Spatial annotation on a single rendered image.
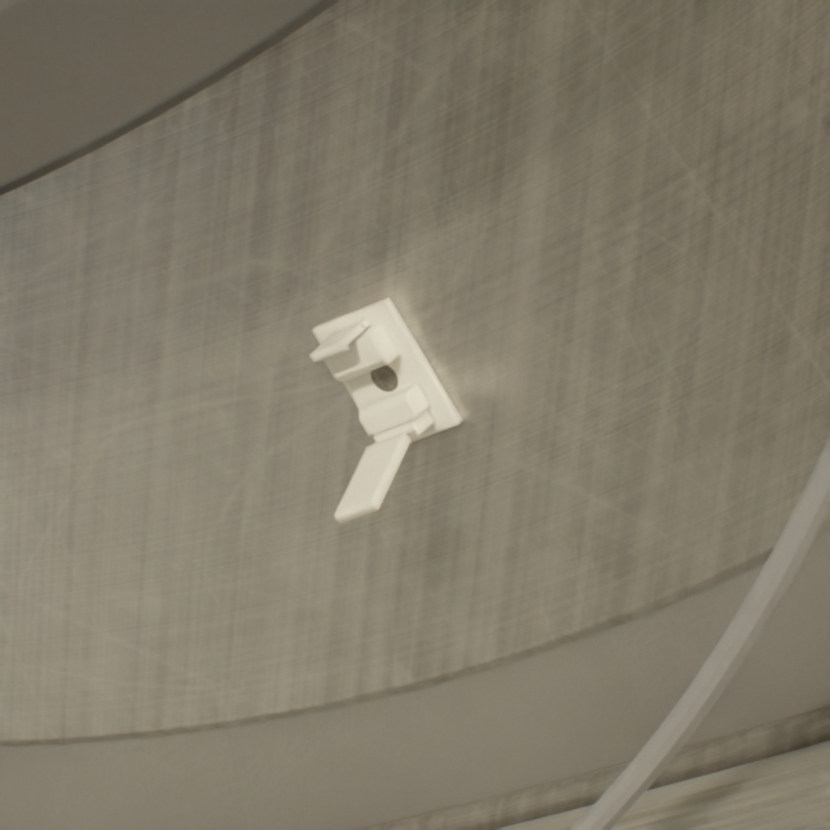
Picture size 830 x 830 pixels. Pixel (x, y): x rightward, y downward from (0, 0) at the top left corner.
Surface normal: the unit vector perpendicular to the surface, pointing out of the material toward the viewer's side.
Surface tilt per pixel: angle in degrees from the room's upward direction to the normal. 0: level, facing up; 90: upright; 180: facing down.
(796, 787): 90
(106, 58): 90
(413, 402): 49
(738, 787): 56
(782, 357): 90
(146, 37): 90
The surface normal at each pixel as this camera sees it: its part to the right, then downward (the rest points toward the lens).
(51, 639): -0.50, 0.47
